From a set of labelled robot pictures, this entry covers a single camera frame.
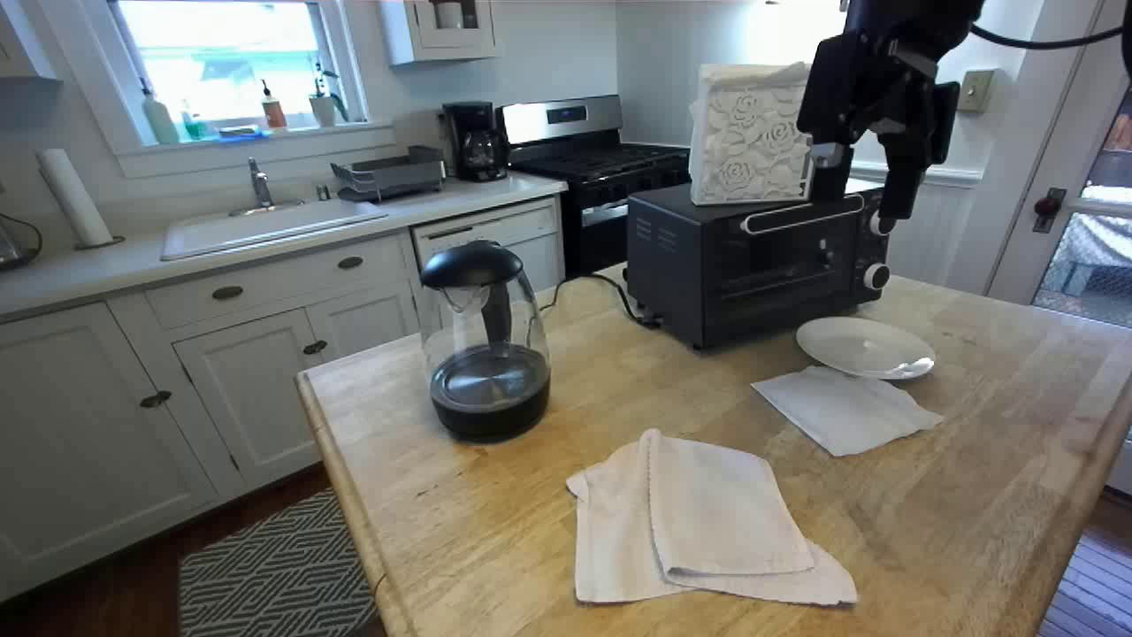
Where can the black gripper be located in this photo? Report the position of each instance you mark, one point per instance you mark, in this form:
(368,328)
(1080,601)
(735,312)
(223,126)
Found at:
(871,83)

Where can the white round plate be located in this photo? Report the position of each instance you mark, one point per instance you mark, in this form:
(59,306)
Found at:
(865,349)

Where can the black toaster oven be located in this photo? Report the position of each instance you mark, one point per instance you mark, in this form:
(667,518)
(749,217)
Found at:
(731,270)

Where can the white glass door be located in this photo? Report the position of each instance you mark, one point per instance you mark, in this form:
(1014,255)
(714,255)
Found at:
(1091,198)

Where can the white paper napkin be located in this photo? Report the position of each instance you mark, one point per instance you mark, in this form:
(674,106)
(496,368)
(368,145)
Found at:
(842,413)

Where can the black and steel stove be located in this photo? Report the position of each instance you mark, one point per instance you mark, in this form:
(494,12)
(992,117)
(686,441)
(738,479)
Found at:
(587,179)

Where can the white dishwasher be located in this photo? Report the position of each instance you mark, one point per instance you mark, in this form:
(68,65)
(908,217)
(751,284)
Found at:
(499,236)

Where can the white folded cloth towel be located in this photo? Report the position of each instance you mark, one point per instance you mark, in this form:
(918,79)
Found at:
(709,518)

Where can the black coffee maker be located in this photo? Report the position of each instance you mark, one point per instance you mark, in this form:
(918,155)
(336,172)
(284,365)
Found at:
(475,142)

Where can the glass kettle with black lid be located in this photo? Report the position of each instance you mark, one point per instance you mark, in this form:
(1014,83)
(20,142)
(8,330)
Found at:
(485,355)

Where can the grey dish rack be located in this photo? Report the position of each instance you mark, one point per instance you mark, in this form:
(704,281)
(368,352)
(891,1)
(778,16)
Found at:
(389,174)

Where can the white pump bottle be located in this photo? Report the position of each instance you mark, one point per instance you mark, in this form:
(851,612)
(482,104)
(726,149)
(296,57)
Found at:
(327,104)

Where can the small orange soap bottle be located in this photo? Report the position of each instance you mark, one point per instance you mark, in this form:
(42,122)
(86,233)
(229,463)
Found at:
(275,111)

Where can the white kitchen sink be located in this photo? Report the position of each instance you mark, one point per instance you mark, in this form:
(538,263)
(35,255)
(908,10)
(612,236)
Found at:
(266,228)

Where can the steel sink faucet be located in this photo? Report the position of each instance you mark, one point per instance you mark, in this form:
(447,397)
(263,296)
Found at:
(258,187)

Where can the kitchen window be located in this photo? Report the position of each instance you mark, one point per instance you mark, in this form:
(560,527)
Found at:
(223,57)

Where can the small blue sill item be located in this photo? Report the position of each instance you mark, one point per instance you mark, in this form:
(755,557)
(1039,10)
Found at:
(194,126)

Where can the grey patterned floor rug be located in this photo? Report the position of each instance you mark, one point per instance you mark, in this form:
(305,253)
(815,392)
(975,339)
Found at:
(284,572)

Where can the white spray bottle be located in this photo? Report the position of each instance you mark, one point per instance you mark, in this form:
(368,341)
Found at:
(158,117)

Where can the white base cabinets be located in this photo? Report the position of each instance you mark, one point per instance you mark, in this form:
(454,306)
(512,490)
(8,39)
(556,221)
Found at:
(143,392)

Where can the white paper towel roll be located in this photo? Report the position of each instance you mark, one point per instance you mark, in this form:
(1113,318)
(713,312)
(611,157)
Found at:
(73,196)

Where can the beige wall light switch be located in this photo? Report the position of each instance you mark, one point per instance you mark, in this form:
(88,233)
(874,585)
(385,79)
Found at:
(975,90)

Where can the white wall cabinet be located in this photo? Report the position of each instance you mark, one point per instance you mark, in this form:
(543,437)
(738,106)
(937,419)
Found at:
(441,28)

